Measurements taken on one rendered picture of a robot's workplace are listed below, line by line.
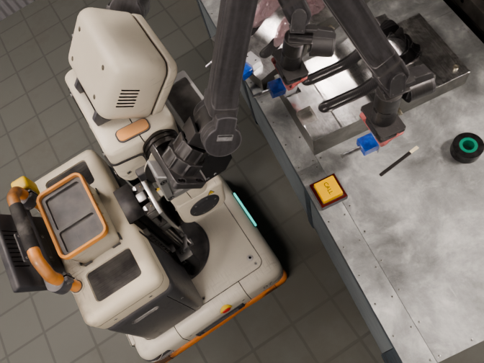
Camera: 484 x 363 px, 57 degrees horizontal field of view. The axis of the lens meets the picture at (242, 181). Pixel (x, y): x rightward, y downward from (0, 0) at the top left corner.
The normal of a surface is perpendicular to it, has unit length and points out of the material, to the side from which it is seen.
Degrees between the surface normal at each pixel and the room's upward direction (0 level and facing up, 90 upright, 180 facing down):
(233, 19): 74
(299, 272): 0
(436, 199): 0
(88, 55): 47
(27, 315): 0
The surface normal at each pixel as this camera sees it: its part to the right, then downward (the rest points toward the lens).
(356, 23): 0.25, 0.73
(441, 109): -0.18, -0.40
